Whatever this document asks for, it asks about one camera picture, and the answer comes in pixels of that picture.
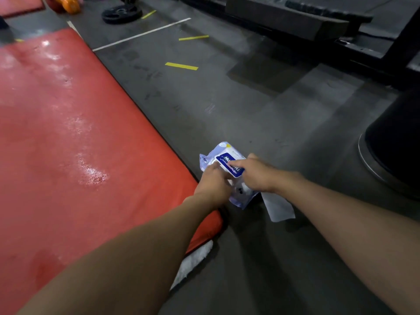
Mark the person's left forearm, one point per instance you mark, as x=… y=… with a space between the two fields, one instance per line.
x=124 y=259

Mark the person's left hand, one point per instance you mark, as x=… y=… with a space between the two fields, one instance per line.
x=213 y=186

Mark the white wet wipe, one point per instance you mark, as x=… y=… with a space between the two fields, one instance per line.
x=279 y=208

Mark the white fluffy padding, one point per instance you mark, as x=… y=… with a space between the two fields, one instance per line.
x=192 y=264

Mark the orange kettlebell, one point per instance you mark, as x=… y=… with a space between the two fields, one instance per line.
x=70 y=4

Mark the pale blue wipes pack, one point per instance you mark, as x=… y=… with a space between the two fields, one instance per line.
x=223 y=149

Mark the person's right hand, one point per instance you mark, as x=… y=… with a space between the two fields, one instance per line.
x=259 y=175

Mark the black weight plate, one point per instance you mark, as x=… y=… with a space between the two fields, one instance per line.
x=121 y=14

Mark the red mat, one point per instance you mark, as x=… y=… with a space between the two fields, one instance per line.
x=18 y=4
x=65 y=127

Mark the black round base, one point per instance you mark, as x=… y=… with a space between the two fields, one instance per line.
x=397 y=144

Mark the person's right forearm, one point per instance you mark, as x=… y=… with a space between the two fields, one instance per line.
x=344 y=232

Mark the black gym machine frame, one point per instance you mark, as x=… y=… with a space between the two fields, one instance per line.
x=285 y=22

